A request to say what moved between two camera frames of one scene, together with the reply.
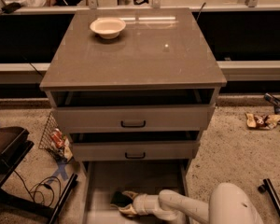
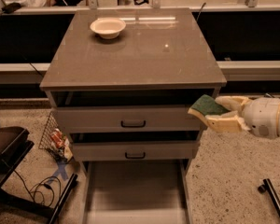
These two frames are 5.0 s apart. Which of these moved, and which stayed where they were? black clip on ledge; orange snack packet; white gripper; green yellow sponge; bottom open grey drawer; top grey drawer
Moved: white gripper; green yellow sponge
Stayed: orange snack packet; top grey drawer; bottom open grey drawer; black clip on ledge
